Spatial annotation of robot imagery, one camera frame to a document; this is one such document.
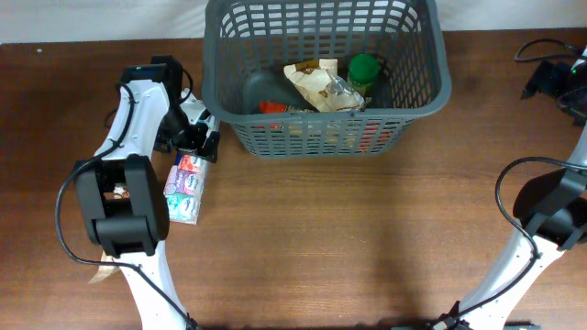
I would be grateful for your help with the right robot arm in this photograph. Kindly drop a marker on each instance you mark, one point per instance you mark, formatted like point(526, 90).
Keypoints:
point(549, 214)

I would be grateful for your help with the brown white snack bag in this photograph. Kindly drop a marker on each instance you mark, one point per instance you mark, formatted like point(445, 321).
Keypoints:
point(105, 270)

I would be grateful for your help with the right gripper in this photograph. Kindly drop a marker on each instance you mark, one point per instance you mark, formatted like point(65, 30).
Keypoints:
point(556, 73)

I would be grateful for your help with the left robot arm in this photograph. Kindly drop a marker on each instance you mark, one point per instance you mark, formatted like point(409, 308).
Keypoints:
point(124, 208)

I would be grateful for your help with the grey plastic shopping basket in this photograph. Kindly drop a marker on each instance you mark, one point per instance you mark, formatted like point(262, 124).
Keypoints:
point(248, 42)

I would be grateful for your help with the orange pasta package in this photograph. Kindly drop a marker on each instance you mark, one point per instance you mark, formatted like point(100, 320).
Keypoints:
point(315, 135)

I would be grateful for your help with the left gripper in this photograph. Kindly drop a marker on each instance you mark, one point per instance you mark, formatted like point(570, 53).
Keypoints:
point(193, 143)

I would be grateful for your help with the green lidded glass jar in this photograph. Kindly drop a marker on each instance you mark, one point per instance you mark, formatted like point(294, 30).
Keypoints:
point(363, 72)

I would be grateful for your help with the Kleenex tissue multipack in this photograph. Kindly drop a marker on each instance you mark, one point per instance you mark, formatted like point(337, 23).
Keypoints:
point(185, 184)

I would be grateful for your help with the white brown panko bag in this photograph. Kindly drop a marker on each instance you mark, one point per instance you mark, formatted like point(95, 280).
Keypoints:
point(321, 86)

